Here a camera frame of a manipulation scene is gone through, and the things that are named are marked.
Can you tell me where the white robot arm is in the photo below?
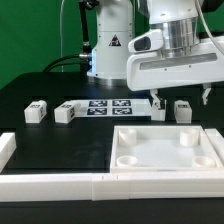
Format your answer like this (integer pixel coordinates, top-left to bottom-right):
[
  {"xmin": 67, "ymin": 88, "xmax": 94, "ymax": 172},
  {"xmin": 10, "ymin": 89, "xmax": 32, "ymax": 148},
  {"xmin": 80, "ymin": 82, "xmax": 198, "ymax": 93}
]
[{"xmin": 79, "ymin": 0, "xmax": 224, "ymax": 107}]

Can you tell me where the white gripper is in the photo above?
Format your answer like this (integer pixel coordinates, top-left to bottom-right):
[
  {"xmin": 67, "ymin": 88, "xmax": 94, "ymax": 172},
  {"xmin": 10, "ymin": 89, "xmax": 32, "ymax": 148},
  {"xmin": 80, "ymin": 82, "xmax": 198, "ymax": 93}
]
[{"xmin": 127, "ymin": 39, "xmax": 224, "ymax": 108}]

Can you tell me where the black cable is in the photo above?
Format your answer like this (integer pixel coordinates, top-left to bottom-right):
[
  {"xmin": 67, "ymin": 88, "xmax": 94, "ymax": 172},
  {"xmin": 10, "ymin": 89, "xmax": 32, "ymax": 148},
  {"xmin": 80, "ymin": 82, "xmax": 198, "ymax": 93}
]
[{"xmin": 42, "ymin": 54, "xmax": 92, "ymax": 73}]

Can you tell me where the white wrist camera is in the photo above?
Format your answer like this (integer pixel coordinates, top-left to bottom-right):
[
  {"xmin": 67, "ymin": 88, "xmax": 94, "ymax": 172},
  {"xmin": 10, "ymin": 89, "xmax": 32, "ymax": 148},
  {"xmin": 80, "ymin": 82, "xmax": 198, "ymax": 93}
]
[{"xmin": 128, "ymin": 29, "xmax": 164, "ymax": 53}]

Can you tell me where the white U-shaped fence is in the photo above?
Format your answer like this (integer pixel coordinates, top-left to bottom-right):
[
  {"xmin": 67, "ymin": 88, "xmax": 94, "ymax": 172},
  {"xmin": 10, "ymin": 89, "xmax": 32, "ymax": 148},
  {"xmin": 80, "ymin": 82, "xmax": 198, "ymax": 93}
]
[{"xmin": 0, "ymin": 129, "xmax": 224, "ymax": 202}]

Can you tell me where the white square tabletop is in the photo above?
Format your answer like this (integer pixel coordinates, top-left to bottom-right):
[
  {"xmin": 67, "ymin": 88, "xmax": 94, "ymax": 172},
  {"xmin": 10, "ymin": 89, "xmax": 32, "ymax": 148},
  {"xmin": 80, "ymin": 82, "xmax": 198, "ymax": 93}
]
[{"xmin": 110, "ymin": 126, "xmax": 224, "ymax": 173}]

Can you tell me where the white marker sheet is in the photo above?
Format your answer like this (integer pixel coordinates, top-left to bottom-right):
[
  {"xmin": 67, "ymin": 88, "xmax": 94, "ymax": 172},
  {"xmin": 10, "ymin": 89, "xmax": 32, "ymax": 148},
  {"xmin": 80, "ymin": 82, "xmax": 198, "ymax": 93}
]
[{"xmin": 71, "ymin": 99, "xmax": 151, "ymax": 117}]

